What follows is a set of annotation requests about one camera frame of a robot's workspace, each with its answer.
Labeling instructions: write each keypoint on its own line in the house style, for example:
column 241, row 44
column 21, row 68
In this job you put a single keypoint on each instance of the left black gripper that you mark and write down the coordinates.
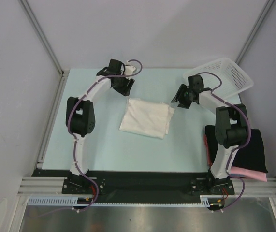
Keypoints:
column 125, row 90

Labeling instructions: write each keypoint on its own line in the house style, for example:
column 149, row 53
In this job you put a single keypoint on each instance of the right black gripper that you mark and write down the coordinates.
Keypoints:
column 179, row 97

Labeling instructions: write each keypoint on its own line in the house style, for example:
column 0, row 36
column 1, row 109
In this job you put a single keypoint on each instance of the white t shirt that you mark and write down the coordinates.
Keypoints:
column 147, row 118

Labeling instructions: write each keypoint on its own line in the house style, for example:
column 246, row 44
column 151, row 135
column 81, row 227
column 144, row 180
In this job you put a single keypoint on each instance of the white perforated plastic basket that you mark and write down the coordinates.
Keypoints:
column 224, row 76

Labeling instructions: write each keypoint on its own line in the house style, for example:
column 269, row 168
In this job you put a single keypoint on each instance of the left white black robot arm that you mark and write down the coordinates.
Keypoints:
column 80, row 113

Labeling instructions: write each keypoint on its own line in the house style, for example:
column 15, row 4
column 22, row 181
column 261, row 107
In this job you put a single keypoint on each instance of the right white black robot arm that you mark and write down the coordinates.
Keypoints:
column 232, row 128

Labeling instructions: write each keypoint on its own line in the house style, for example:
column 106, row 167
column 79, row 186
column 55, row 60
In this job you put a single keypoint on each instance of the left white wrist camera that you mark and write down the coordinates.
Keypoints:
column 129, row 69

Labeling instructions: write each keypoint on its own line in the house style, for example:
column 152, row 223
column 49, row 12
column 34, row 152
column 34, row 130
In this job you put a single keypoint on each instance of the left aluminium frame post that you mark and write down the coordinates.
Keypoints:
column 26, row 7

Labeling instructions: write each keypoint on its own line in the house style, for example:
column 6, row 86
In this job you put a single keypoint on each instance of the aluminium frame post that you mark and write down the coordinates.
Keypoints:
column 26, row 7
column 267, row 8

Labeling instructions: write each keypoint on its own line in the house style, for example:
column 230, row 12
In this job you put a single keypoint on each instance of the light blue cable duct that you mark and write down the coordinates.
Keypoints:
column 80, row 202

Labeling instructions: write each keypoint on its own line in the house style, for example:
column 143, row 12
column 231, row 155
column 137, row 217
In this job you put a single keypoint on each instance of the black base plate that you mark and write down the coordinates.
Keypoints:
column 141, row 187

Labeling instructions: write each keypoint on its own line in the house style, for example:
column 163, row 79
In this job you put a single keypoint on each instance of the right aluminium frame post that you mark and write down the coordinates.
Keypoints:
column 267, row 8

